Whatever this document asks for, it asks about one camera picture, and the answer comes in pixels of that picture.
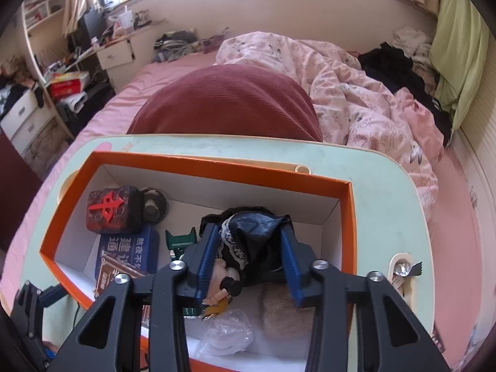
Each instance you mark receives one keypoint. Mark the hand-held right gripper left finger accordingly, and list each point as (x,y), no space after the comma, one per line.
(203,265)

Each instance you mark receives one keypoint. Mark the black round disc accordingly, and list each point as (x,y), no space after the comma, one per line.
(155,205)

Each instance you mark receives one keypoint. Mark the white clothes pile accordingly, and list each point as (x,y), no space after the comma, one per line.
(410,38)

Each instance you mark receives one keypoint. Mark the blue tin box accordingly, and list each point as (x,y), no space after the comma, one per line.
(131,248)

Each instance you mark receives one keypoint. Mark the white wall shelf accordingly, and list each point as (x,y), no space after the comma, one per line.
(38,23)

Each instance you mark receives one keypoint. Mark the maroon pouch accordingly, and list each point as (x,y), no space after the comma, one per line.
(211,44)

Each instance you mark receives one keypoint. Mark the black monitor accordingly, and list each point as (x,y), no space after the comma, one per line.
(89,27)

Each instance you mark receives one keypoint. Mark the green cartoon desktop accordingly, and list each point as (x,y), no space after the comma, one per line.
(379,201)

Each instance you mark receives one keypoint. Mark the dark red patterned pouch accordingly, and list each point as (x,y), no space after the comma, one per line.
(112,209)

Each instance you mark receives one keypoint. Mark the green toy car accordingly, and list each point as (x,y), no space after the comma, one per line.
(180,242)

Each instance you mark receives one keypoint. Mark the brown printed card box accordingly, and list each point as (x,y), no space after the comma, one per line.
(112,275)

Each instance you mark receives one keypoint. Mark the green hanging cloth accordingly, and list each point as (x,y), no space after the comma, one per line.
(457,46)

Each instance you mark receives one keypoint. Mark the white cup with straw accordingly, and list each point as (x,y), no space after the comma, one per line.
(126,19)

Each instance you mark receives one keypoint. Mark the clear plastic bag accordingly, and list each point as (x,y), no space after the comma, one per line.
(226,337)

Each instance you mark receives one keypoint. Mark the white drawer cabinet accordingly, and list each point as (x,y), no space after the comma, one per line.
(23,118)

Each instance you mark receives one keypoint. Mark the striped clothes pile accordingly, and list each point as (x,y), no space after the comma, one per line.
(174,44)

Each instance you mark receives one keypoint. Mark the red white carton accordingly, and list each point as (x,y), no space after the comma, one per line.
(66,83)

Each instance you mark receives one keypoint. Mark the black clothes pile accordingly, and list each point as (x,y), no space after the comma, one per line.
(387,66)

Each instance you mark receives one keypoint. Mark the pink floral duvet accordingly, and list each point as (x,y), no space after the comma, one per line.
(348,97)

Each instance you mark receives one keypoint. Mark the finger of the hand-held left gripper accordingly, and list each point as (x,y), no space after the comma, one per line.
(29,306)

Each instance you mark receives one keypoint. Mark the orange cardboard box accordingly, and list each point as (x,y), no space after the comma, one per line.
(213,166)

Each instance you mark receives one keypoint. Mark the doll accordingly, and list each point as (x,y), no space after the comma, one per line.
(252,240)

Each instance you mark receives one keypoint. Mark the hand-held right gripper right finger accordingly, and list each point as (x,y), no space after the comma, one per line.
(292,271)

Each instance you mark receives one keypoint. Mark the white nightstand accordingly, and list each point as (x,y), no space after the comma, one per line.
(116,54)

